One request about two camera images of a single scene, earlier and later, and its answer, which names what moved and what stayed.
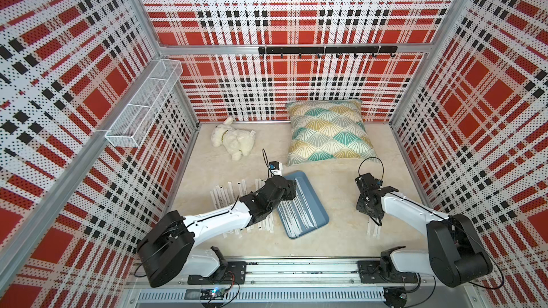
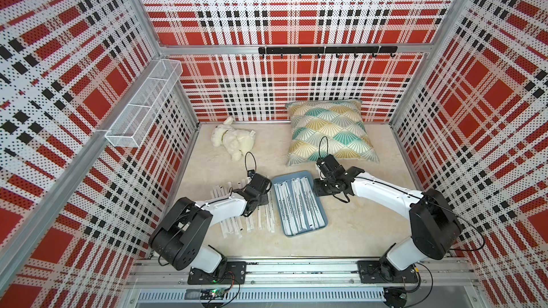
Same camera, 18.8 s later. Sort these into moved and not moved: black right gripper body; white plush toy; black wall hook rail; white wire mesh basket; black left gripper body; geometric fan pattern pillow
Moved: black right gripper body; black left gripper body
Not moved: white plush toy; white wire mesh basket; geometric fan pattern pillow; black wall hook rail
